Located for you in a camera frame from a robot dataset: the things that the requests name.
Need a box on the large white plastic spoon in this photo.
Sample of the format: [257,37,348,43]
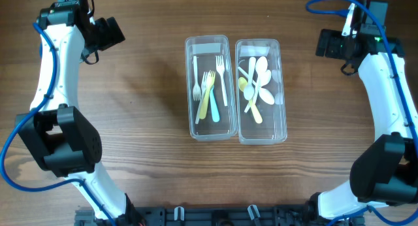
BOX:
[244,56,268,113]

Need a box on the white upside-down plastic spoon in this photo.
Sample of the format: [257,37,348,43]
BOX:
[238,67,275,105]

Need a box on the white thick-handled plastic spoon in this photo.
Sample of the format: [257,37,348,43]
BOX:
[244,57,256,101]

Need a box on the yellow plastic spoon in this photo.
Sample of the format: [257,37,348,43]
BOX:
[238,77,263,124]

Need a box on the white upside-down plastic fork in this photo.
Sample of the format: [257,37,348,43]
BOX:
[192,56,201,101]

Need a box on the white long plastic fork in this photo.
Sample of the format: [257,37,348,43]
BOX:
[216,55,228,106]

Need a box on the cream yellow plastic fork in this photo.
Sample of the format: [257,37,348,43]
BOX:
[199,71,216,120]

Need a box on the light blue plastic fork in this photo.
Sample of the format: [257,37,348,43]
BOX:
[210,86,220,123]

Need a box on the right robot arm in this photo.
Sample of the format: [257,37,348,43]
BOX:
[302,0,417,225]

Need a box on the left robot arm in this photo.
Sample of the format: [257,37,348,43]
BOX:
[11,0,145,225]

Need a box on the right clear plastic container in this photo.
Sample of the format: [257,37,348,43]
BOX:
[235,39,287,145]

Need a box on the clear plastic container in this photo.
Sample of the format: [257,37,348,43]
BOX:
[235,39,287,145]
[185,35,238,141]

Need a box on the left clear plastic container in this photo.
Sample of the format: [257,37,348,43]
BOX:
[185,35,238,141]

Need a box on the left blue cable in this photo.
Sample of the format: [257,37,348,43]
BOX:
[0,22,117,226]

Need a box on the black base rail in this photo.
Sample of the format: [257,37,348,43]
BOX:
[74,204,365,226]

